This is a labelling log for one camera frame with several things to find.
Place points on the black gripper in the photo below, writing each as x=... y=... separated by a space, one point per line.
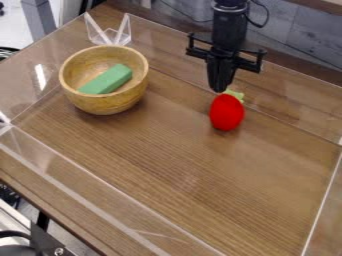
x=234 y=61

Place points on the red toy strawberry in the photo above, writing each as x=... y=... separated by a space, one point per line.
x=228 y=110

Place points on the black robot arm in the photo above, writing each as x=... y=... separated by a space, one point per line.
x=221 y=47

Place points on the green rectangular block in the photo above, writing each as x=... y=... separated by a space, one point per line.
x=109 y=81

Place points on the wooden bowl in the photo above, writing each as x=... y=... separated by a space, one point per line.
x=86 y=65

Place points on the clear acrylic corner bracket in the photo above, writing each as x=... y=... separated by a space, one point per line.
x=109 y=36

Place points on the clear acrylic tray wall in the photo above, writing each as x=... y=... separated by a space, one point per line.
x=149 y=182

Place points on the grey post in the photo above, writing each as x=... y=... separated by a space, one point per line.
x=39 y=16

